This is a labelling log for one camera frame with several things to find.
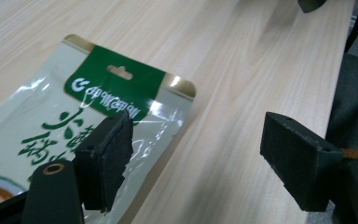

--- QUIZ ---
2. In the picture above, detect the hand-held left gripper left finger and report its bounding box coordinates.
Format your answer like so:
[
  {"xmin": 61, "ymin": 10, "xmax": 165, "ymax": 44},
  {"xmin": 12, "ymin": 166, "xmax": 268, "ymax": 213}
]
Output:
[{"xmin": 21, "ymin": 111, "xmax": 134, "ymax": 224}]

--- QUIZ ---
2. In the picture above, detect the dark cloth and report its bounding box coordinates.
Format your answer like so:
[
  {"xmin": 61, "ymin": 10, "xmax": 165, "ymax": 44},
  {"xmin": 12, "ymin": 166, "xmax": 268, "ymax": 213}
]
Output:
[{"xmin": 324, "ymin": 53, "xmax": 358, "ymax": 157}]

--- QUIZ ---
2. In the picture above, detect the black cable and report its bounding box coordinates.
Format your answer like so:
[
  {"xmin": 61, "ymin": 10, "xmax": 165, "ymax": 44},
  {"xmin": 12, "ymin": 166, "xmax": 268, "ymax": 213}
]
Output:
[{"xmin": 343, "ymin": 0, "xmax": 358, "ymax": 54}]

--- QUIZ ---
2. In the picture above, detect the green and white food packet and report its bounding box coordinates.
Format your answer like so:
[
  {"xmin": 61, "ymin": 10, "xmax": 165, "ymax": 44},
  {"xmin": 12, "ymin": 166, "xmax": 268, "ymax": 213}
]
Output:
[{"xmin": 0, "ymin": 34, "xmax": 197, "ymax": 224}]

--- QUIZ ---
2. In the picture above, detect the dark object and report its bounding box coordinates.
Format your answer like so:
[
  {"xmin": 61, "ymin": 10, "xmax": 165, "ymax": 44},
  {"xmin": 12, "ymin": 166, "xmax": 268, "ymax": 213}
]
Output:
[{"xmin": 297, "ymin": 0, "xmax": 327, "ymax": 14}]

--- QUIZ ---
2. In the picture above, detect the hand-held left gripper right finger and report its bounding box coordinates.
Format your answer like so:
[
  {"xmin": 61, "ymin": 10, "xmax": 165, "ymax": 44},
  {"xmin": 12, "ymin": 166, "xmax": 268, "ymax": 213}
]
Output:
[{"xmin": 259, "ymin": 111, "xmax": 358, "ymax": 224}]

